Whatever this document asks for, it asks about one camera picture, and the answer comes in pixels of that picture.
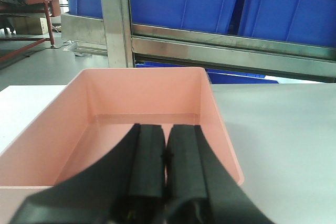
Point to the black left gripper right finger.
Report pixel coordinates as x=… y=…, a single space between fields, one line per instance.
x=200 y=187

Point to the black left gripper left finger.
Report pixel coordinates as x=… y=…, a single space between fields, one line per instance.
x=124 y=186

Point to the pink plastic box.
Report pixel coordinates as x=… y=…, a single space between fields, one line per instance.
x=94 y=112

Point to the blue bin lower shelf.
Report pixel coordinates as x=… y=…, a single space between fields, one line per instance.
x=217 y=76

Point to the stainless steel shelf rack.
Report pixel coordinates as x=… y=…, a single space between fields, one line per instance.
x=124 y=42

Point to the cardboard box under workbench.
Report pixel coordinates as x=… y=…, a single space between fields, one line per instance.
x=30 y=25

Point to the red metal workbench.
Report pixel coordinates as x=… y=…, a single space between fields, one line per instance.
x=50 y=8

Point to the blue storage bin right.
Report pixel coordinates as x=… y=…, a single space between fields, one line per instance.
x=301 y=21

